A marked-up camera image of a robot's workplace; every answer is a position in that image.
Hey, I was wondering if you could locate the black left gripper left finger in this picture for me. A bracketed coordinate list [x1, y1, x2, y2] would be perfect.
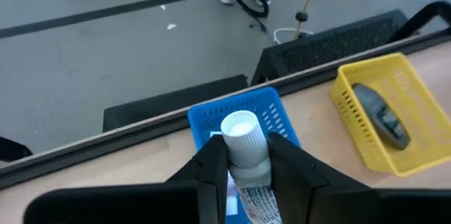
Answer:
[164, 134, 230, 224]

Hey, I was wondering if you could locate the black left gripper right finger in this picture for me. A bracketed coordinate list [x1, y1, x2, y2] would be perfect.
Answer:
[266, 131, 380, 224]

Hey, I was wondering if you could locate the white toothpaste tube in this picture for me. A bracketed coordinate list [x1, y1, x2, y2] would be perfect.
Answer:
[220, 110, 283, 224]

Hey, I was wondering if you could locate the dark grey bottle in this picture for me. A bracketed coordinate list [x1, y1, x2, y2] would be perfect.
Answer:
[352, 82, 412, 151]

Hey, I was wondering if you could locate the blue plastic basket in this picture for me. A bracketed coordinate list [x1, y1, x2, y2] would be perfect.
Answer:
[186, 86, 302, 224]

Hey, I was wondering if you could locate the yellow plastic basket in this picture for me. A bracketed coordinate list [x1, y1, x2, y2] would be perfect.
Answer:
[329, 52, 451, 178]

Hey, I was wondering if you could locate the black perforated metal panel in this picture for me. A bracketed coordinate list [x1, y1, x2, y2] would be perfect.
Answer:
[250, 8, 420, 87]

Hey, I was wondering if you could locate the white cable loop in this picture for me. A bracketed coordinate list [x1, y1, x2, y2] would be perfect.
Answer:
[273, 26, 315, 45]

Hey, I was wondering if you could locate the black cable coil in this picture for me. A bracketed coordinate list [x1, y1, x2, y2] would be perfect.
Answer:
[233, 0, 271, 33]

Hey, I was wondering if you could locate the black curved frame handle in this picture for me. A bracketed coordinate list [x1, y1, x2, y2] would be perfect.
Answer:
[387, 0, 451, 44]
[0, 135, 33, 163]

